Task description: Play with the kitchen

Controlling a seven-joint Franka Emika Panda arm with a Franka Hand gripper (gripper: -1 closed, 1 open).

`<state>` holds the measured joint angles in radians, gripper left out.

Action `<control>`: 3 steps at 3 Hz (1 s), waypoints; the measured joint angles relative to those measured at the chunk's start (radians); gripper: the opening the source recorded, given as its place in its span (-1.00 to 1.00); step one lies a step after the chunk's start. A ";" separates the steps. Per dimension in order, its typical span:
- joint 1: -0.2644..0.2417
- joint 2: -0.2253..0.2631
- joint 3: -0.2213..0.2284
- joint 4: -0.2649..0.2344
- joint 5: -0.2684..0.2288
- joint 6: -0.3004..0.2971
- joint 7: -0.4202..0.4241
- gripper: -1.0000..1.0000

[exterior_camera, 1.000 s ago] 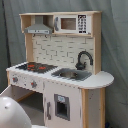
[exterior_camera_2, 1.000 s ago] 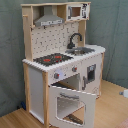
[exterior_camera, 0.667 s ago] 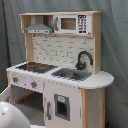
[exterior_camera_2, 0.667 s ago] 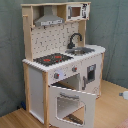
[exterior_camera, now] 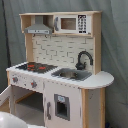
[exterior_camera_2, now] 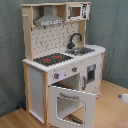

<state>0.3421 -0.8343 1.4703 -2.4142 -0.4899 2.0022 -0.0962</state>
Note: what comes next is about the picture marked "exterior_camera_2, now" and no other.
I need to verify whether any grey range hood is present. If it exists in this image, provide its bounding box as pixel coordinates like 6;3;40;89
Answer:
35;5;64;27

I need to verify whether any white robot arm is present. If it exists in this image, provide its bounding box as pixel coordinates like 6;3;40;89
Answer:
118;94;128;103

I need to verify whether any red right stove knob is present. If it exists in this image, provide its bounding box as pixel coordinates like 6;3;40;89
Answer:
71;66;78;73

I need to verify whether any grey toy sink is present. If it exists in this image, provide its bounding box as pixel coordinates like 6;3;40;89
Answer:
65;47;95;56

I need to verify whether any red stove knob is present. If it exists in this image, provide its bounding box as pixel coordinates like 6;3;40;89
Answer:
71;66;78;73
54;73;60;79

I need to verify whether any black toy stovetop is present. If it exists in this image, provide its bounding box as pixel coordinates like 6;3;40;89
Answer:
34;53;71;66

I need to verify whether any grey dishwasher panel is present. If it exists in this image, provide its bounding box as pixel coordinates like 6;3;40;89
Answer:
87;65;96;83

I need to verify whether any black toy faucet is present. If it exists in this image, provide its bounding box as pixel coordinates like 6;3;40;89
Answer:
66;32;83;50

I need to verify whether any wooden toy kitchen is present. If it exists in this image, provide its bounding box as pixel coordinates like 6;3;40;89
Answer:
22;2;105;128

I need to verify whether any red left stove knob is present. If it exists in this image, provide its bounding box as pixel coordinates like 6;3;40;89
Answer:
54;73;60;79

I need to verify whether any white toy microwave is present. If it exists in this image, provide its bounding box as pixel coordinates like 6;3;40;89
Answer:
67;3;90;21

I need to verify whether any white oven door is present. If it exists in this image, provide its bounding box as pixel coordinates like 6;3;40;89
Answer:
49;86;96;128

